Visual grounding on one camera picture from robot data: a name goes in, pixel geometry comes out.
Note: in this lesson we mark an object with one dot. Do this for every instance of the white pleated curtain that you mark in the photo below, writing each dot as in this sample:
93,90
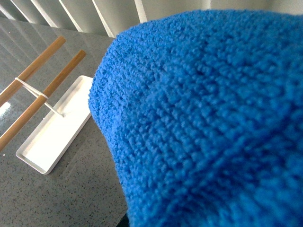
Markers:
110,17

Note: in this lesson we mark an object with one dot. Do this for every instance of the white wire rack stand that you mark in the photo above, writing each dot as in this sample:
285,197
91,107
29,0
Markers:
37,94

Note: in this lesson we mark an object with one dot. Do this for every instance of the wooden rack rod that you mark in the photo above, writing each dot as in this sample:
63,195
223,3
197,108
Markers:
20,122
14,86

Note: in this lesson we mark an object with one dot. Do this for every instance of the white rectangular tray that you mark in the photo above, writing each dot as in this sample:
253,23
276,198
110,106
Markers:
54,134

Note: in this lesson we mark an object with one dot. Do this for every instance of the blue microfiber cloth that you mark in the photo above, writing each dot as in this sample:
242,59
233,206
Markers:
203,114

